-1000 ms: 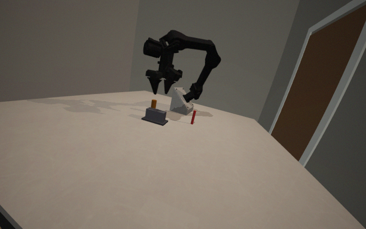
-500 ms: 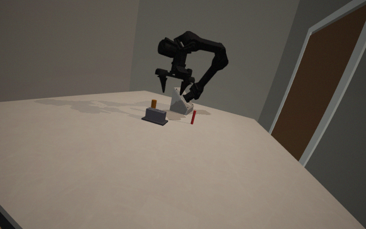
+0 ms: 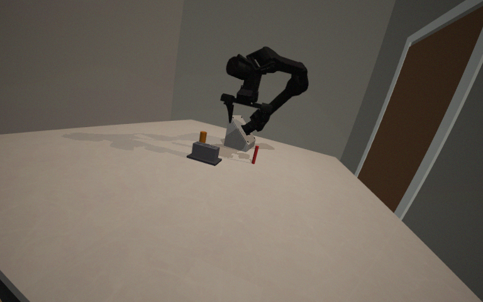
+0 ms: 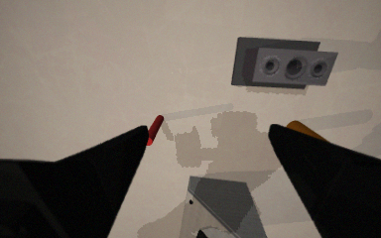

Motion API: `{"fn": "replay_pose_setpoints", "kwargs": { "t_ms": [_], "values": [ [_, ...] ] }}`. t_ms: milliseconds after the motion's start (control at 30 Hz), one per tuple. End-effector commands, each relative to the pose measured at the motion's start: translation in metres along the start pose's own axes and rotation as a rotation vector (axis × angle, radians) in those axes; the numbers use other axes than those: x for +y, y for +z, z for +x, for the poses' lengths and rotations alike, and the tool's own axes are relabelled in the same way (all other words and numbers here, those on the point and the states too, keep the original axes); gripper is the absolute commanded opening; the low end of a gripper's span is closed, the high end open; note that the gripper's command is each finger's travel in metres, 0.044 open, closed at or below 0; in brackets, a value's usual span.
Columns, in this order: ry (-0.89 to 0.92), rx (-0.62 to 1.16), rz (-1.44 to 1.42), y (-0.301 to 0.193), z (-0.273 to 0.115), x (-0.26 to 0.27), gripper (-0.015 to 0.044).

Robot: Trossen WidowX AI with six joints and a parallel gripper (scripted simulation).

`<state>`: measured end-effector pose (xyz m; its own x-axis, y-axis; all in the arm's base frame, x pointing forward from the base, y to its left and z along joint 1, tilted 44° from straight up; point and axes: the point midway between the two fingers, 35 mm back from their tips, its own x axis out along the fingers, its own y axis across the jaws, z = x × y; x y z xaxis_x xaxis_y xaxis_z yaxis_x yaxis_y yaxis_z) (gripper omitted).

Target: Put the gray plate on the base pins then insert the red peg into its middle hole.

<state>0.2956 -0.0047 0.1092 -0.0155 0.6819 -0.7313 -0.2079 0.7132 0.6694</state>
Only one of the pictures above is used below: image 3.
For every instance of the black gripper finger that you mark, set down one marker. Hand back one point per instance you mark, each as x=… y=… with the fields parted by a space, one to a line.
x=230 y=111
x=260 y=114

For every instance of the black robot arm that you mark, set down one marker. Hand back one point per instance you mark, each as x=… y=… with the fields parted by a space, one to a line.
x=269 y=62

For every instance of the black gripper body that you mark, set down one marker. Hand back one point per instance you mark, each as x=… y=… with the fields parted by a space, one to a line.
x=229 y=99

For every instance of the brown cylinder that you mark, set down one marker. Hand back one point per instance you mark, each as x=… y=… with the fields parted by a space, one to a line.
x=202 y=137

